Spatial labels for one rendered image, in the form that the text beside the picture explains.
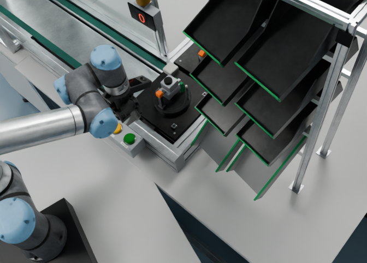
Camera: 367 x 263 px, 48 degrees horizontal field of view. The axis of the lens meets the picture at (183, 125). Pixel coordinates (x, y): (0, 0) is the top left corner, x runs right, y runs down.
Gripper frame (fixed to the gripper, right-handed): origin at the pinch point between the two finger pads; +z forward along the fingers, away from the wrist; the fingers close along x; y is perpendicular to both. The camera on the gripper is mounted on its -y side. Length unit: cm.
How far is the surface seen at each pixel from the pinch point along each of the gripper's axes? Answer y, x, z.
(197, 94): -23.6, 6.4, 8.6
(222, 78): -12.5, 28.5, -31.4
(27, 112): 11, -125, 106
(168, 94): -13.6, 2.5, 0.1
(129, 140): 6.0, 0.1, 8.4
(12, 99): 12, -142, 106
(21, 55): 4, -77, 20
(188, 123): -12.3, 11.7, 8.6
